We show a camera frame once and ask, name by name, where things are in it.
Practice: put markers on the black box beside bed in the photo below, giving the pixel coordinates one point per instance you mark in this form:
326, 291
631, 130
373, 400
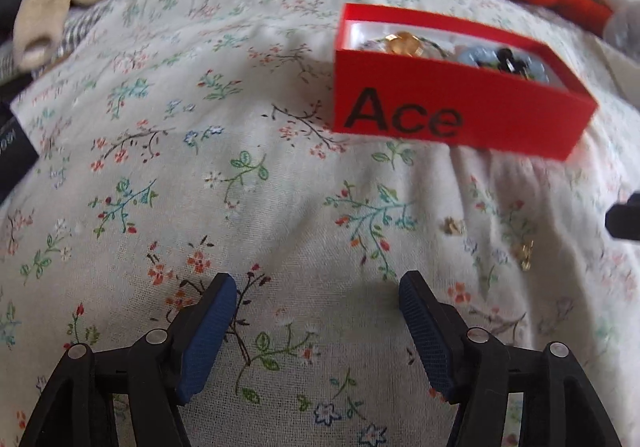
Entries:
17, 154

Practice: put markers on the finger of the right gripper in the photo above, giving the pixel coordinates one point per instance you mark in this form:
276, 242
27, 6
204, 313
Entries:
622, 220

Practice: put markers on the black beaded flower brooch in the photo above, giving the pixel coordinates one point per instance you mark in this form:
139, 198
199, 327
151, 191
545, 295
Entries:
508, 63

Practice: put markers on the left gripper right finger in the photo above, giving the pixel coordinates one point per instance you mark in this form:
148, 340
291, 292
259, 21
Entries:
467, 366

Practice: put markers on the small gold stud earring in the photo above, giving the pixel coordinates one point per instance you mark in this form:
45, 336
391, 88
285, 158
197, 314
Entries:
453, 227

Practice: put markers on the floral bed sheet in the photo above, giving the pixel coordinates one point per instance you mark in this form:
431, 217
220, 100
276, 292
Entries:
187, 137

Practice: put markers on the red Ace box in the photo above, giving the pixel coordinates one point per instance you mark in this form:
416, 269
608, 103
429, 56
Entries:
454, 92

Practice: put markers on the small gold charm earring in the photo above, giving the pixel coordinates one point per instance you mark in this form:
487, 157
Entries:
524, 255

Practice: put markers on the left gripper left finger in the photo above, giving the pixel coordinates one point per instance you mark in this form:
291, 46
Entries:
167, 367

